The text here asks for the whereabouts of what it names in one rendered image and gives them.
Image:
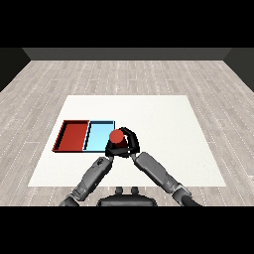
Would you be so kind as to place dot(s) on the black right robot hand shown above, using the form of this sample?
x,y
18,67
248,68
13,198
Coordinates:
x,y
134,142

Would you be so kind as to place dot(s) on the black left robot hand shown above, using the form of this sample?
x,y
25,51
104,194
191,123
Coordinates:
x,y
110,151

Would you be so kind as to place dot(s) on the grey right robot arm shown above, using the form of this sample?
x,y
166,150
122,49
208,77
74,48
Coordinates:
x,y
155,170

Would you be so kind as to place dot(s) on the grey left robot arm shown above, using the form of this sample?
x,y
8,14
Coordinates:
x,y
94,173

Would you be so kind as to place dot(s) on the light blue shallow open box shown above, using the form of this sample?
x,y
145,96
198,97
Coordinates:
x,y
97,136

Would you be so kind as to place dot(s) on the red shallow open box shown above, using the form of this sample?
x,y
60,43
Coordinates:
x,y
72,136

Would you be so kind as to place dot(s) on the dark grey robot body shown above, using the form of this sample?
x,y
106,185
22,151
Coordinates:
x,y
127,200

